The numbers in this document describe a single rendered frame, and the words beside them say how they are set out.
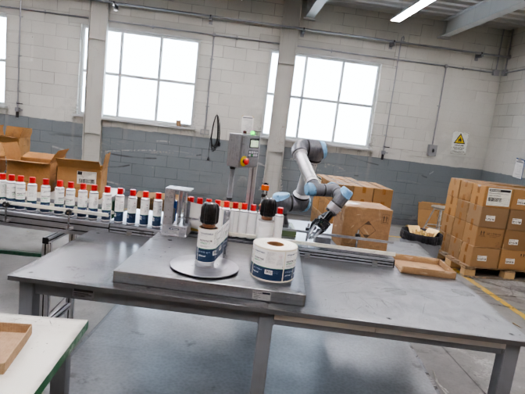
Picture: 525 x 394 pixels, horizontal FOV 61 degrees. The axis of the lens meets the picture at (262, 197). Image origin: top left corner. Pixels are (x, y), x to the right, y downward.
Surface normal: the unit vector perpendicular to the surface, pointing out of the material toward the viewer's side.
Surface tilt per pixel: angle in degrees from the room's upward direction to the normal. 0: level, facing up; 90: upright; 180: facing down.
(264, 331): 90
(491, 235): 90
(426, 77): 90
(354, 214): 90
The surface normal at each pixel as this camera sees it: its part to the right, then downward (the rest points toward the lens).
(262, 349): -0.04, 0.15
